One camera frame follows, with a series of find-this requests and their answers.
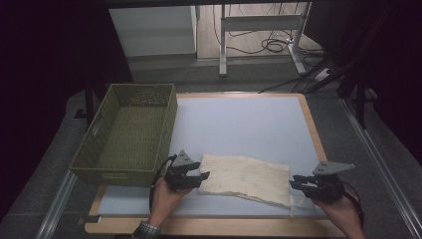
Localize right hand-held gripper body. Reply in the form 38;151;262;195
307;160;356;204

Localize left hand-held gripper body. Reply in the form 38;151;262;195
164;149;202;192

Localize cream woven cloth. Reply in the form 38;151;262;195
197;153;294;217

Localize person's left hand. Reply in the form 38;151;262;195
146;177;194;227

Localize person's right hand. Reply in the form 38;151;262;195
312;189;366;239

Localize green woven basket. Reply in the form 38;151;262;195
68;83;179;188

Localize dark metal stand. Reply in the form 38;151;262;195
73;78;110;131
336;63;380;131

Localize white power strip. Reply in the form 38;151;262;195
311;67;333;85

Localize white cabinet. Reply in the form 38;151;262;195
108;5;199;58

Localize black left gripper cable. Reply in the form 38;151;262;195
148;154;178;214

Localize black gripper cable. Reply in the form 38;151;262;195
148;154;178;214
341;188;365;230

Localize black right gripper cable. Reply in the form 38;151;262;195
341;188;365;230

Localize long metal rail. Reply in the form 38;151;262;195
339;97;422;239
34;170;80;239

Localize coiled black floor cables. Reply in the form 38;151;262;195
212;3;325;58

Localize white metal desk frame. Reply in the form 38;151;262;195
218;2;313;78

